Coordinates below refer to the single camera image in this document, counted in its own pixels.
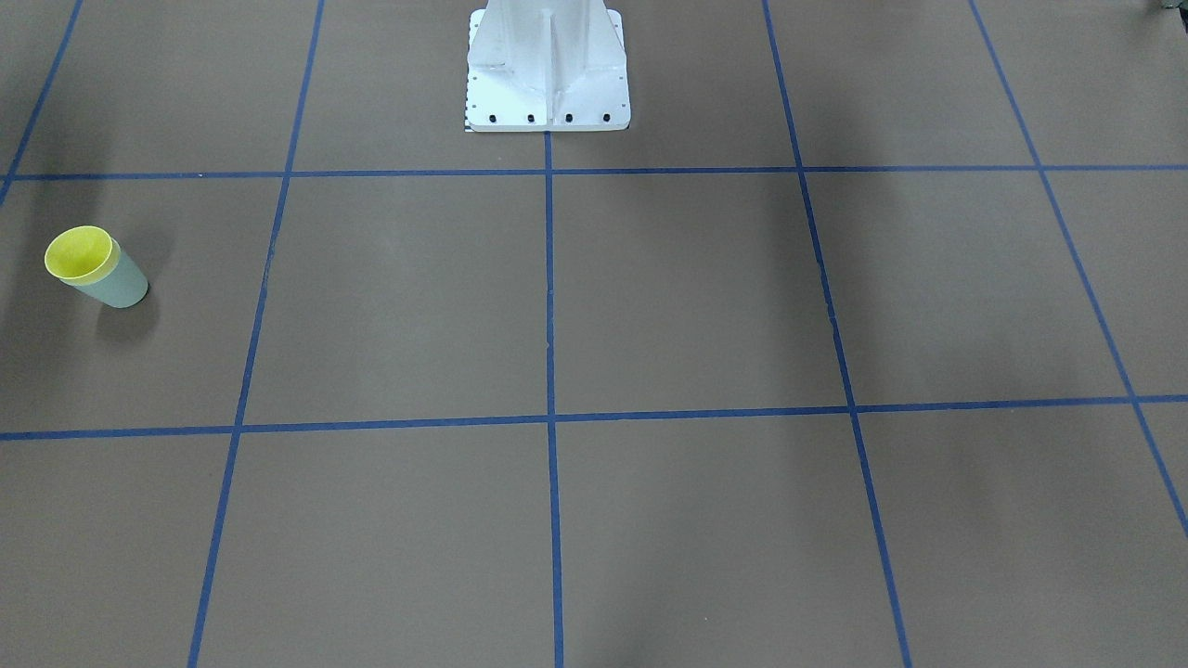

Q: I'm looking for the green plastic cup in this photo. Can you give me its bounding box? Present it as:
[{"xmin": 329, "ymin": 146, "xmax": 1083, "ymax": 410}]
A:
[{"xmin": 71, "ymin": 241, "xmax": 149, "ymax": 309}]

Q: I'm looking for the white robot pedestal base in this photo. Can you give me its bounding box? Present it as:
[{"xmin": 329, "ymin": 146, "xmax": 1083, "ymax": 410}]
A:
[{"xmin": 465, "ymin": 1, "xmax": 632, "ymax": 133}]

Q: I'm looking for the yellow plastic cup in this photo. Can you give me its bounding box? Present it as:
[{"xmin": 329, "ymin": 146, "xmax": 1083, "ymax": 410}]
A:
[{"xmin": 44, "ymin": 225, "xmax": 122, "ymax": 286}]

